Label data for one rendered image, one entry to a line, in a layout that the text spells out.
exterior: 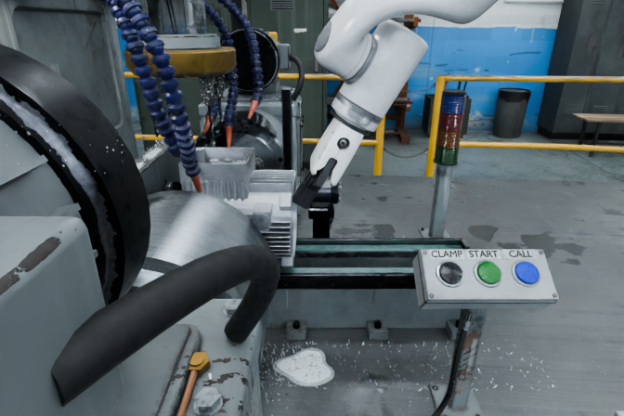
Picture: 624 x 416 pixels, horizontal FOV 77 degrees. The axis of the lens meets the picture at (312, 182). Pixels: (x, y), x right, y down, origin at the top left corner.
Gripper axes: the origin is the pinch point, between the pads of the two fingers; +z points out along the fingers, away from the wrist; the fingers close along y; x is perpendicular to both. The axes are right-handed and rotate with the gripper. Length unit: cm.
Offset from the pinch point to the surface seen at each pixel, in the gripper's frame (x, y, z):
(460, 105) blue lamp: -28, 33, -27
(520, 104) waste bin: -264, 434, -78
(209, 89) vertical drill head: 22.6, 1.4, -8.1
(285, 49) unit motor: 16, 65, -15
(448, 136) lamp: -30.7, 33.2, -19.6
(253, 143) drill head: 11.9, 26.8, 4.8
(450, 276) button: -17.7, -21.4, -7.7
